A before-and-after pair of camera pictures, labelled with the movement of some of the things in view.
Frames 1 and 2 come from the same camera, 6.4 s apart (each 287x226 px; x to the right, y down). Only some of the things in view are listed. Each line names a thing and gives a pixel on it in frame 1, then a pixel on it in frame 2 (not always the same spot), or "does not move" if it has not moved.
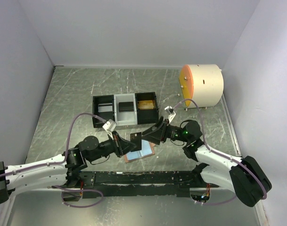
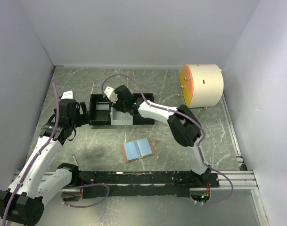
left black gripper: [121, 146] -> [83, 118]
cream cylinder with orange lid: [203, 83] does not move
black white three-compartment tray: [126, 109] does not move
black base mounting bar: [181, 183] does not move
